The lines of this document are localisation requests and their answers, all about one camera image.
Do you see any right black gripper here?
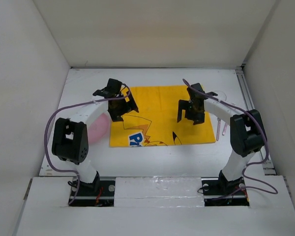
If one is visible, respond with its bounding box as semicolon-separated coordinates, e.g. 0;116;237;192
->
178;99;206;125

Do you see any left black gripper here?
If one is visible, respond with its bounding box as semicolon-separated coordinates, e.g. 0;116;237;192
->
109;91;137;121

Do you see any yellow cartoon print cloth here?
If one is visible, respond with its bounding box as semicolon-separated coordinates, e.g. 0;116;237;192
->
110;86;216;148

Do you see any pink round plate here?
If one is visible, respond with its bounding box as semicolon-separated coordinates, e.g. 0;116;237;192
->
88;114;110;145

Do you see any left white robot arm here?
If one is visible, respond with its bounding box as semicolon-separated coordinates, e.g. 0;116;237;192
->
51;78;139;195

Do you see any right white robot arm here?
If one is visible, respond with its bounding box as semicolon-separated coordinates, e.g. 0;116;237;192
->
177;83;266;195

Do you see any clear drinking glass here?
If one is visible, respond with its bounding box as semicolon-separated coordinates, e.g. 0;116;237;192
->
214;90;227;101

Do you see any knife with pink handle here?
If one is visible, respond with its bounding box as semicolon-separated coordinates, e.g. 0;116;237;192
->
216;118;221;141

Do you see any fork with pink handle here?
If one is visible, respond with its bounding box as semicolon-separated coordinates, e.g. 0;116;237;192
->
222;123;228;136

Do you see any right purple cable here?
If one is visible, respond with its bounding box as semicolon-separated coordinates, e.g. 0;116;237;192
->
182;78;278;200

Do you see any purple cable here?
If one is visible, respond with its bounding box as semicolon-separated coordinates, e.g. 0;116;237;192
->
182;78;278;200
44;83;131;206

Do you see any aluminium side rail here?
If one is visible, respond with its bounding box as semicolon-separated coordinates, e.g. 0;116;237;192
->
236;63;277;176

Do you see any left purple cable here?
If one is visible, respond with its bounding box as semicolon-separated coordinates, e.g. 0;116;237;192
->
44;83;131;206

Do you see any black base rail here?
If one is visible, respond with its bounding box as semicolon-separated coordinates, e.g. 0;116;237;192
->
68;177;249;208

